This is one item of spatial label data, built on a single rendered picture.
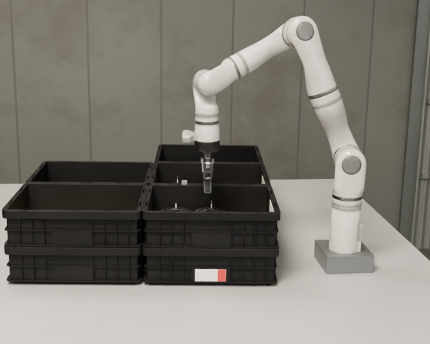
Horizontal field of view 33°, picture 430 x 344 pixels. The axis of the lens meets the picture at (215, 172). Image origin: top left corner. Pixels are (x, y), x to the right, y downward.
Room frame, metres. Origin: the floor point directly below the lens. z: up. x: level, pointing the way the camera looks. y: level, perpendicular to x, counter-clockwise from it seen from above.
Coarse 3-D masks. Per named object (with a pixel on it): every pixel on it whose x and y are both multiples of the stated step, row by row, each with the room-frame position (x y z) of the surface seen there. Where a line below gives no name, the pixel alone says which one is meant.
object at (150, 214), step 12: (144, 204) 2.07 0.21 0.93; (276, 204) 2.09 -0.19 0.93; (144, 216) 2.00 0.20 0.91; (156, 216) 2.00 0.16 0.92; (168, 216) 2.00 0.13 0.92; (180, 216) 2.00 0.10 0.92; (192, 216) 2.00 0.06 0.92; (204, 216) 2.00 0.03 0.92; (216, 216) 2.00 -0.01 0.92; (228, 216) 2.00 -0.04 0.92; (240, 216) 2.00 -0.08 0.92; (252, 216) 2.00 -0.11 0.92; (264, 216) 2.00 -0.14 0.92; (276, 216) 2.01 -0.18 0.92
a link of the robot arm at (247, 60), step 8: (280, 32) 2.22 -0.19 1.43; (264, 40) 2.20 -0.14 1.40; (272, 40) 2.21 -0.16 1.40; (280, 40) 2.22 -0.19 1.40; (248, 48) 2.16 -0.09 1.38; (256, 48) 2.16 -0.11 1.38; (264, 48) 2.18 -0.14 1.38; (272, 48) 2.20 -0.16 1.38; (280, 48) 2.22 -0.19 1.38; (288, 48) 2.23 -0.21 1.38; (232, 56) 2.15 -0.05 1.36; (240, 56) 2.14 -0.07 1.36; (248, 56) 2.14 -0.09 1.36; (256, 56) 2.15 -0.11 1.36; (264, 56) 2.17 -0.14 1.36; (272, 56) 2.21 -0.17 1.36; (240, 64) 2.13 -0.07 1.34; (248, 64) 2.14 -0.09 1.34; (256, 64) 2.15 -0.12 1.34; (240, 72) 2.13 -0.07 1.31; (248, 72) 2.15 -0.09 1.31
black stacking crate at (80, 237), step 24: (24, 192) 2.21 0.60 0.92; (48, 192) 2.27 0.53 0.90; (72, 192) 2.28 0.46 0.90; (96, 192) 2.28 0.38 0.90; (120, 192) 2.28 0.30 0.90; (24, 240) 2.00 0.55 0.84; (48, 240) 2.00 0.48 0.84; (72, 240) 2.00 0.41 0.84; (96, 240) 2.00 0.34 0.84; (120, 240) 2.01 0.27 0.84
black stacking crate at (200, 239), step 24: (168, 192) 2.28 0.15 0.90; (192, 192) 2.28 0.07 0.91; (216, 192) 2.29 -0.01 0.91; (240, 192) 2.29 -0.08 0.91; (264, 192) 2.29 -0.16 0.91; (144, 240) 2.05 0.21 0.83; (168, 240) 2.01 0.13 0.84; (192, 240) 2.00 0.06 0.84; (216, 240) 2.01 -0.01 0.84; (240, 240) 2.01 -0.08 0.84; (264, 240) 2.02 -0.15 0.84
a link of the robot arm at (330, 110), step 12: (324, 96) 2.15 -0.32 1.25; (336, 96) 2.16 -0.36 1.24; (324, 108) 2.16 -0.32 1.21; (336, 108) 2.16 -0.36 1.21; (324, 120) 2.18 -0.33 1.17; (336, 120) 2.18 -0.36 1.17; (336, 132) 2.20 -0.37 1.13; (348, 132) 2.21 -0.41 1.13; (336, 144) 2.21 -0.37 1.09; (348, 144) 2.21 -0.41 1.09
